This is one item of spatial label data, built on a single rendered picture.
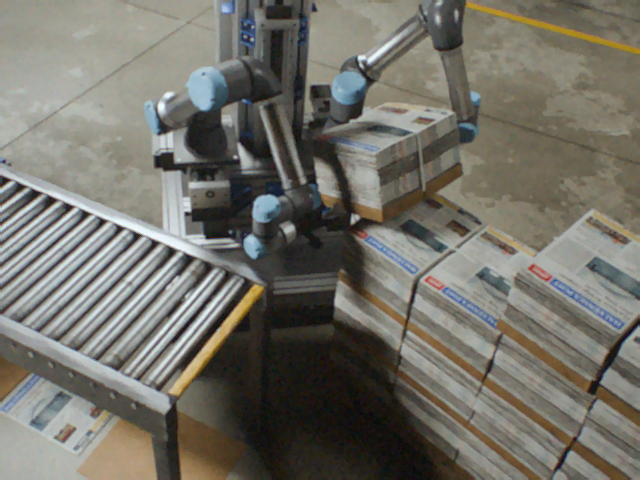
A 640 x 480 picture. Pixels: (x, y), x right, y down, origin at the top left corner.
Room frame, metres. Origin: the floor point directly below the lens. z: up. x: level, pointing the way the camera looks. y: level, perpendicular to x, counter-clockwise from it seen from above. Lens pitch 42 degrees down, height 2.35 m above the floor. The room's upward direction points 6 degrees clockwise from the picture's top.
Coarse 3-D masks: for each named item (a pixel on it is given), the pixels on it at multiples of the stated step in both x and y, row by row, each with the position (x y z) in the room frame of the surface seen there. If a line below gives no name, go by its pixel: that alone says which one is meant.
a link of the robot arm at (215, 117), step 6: (186, 84) 2.12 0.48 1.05; (198, 114) 2.05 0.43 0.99; (204, 114) 2.07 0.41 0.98; (210, 114) 2.08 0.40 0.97; (216, 114) 2.10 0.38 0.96; (198, 120) 2.06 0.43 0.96; (204, 120) 2.08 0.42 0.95; (210, 120) 2.08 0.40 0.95; (216, 120) 2.10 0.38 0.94; (198, 126) 2.08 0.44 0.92; (204, 126) 2.08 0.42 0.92; (210, 126) 2.08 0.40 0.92
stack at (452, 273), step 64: (384, 256) 1.63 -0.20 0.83; (448, 256) 1.68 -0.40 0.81; (512, 256) 1.69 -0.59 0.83; (384, 320) 1.60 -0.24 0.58; (448, 320) 1.48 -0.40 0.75; (384, 384) 1.58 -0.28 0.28; (448, 384) 1.43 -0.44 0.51; (512, 384) 1.31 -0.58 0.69; (448, 448) 1.39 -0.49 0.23; (512, 448) 1.27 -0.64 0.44
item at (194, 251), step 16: (16, 176) 1.87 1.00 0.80; (32, 176) 1.88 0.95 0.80; (48, 192) 1.81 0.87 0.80; (64, 192) 1.81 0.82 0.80; (80, 208) 1.75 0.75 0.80; (96, 208) 1.75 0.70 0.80; (112, 208) 1.76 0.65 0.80; (128, 224) 1.69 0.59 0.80; (144, 224) 1.70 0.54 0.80; (160, 240) 1.64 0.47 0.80; (176, 240) 1.64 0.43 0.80; (192, 256) 1.59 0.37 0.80; (208, 256) 1.59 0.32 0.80; (224, 256) 1.59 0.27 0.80; (208, 272) 1.56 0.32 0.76; (240, 272) 1.53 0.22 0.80; (256, 272) 1.54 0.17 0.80; (272, 288) 1.52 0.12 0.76; (256, 304) 1.50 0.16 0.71; (272, 304) 1.53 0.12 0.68
